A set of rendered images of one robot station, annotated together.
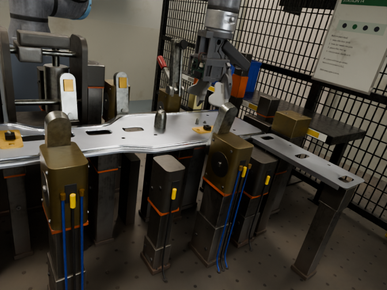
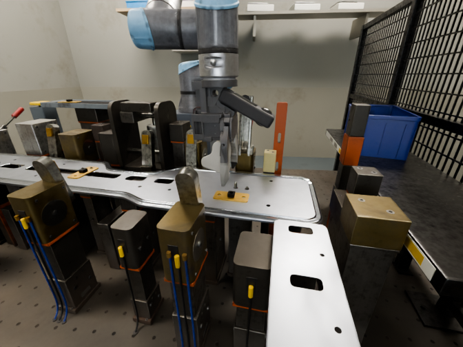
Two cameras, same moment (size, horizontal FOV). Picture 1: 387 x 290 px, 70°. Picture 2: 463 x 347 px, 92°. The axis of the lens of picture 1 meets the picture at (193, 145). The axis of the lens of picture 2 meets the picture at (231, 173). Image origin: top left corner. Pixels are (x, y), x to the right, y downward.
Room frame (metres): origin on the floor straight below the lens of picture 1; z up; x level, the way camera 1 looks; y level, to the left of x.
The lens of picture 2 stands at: (0.45, -0.40, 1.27)
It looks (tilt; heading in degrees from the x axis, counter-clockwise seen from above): 24 degrees down; 52
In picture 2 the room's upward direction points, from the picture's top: straight up
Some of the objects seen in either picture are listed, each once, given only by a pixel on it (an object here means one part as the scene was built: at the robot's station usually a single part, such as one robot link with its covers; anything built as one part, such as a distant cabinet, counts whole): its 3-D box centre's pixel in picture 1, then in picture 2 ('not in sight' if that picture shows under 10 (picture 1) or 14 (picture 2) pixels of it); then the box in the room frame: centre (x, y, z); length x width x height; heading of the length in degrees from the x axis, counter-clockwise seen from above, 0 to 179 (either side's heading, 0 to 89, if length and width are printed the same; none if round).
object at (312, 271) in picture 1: (321, 229); not in sight; (0.59, -0.36, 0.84); 0.05 x 0.05 x 0.29; 39
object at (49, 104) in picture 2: not in sight; (91, 103); (0.60, 0.75, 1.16); 0.37 x 0.14 x 0.02; 129
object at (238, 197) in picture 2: (207, 128); (231, 194); (0.74, -0.03, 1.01); 0.08 x 0.04 x 0.01; 129
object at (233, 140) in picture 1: (221, 205); (187, 290); (0.58, -0.09, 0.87); 0.12 x 0.07 x 0.35; 39
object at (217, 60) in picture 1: (212, 56); (216, 111); (0.72, -0.01, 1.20); 0.09 x 0.08 x 0.12; 129
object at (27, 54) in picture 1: (47, 124); (152, 166); (0.71, 0.41, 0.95); 0.18 x 0.13 x 0.49; 129
